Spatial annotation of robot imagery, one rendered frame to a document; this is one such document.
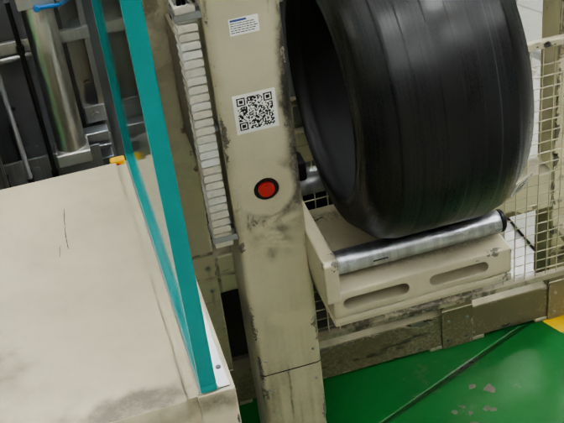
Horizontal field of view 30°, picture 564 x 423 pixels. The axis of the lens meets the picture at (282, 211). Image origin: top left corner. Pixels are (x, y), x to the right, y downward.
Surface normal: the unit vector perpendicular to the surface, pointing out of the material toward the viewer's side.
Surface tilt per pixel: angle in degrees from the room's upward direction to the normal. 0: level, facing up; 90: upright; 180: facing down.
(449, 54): 59
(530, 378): 0
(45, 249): 0
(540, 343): 0
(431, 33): 51
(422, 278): 90
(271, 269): 90
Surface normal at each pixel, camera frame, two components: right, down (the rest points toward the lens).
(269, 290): 0.27, 0.52
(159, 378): -0.11, -0.82
